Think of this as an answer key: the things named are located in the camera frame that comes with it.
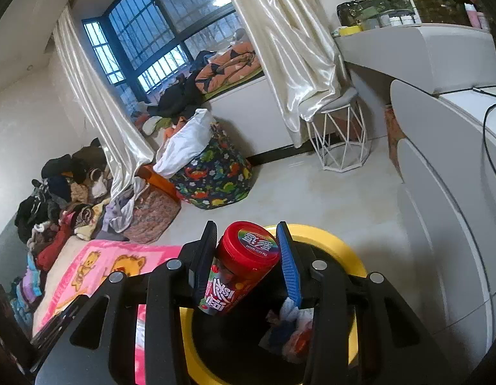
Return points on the red candy jar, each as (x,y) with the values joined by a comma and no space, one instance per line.
(231,272)

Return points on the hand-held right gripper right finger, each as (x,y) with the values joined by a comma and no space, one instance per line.
(290,264)

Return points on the row of small jars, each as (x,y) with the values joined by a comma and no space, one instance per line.
(396,20)

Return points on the clothes on window sill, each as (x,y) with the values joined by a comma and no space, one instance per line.
(248,78)

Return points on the brown floral bag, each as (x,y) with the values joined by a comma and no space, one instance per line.
(151,220)

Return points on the dinosaur print laundry basket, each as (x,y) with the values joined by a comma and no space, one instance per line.
(215,172)

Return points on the orange cloth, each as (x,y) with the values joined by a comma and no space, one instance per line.
(173,130)

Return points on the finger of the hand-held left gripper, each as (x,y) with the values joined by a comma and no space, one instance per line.
(63,321)

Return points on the yellow box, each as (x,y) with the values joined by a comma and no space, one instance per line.
(350,30)

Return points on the white vanity desk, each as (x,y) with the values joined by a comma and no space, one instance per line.
(416,52)

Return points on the colourful clothes heap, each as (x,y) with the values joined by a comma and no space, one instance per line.
(151,122)

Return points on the pink bottle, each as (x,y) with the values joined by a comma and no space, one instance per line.
(476,18)

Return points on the yellow-rimmed black bin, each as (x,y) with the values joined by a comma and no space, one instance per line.
(336,248)

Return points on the barred window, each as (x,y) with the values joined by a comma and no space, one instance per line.
(159,20)

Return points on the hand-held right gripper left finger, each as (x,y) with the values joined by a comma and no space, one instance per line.
(205,260)

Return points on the blue glove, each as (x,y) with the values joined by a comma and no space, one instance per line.
(274,337)

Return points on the beige bed sheet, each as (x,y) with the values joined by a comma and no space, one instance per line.
(59,284)

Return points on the camouflage bag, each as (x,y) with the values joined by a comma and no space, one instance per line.
(368,8)

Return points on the dark glass tank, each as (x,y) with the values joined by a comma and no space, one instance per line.
(440,2)

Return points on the orange box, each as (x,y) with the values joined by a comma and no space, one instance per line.
(159,184)

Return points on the white cloth bag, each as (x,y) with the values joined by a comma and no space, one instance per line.
(183,144)

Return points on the orange patterned quilt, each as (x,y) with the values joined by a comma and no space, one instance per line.
(227,66)

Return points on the cream satin curtain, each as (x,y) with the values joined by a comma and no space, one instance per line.
(288,48)
(107,108)

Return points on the pink printed blanket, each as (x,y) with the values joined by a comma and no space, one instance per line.
(111,256)

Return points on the lavender cloth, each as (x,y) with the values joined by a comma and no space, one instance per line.
(119,208)

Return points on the white plastic package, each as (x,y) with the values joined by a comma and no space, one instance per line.
(304,321)

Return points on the black clothes heap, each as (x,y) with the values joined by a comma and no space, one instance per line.
(179,96)

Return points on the pile of clothes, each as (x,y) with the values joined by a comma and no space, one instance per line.
(59,208)

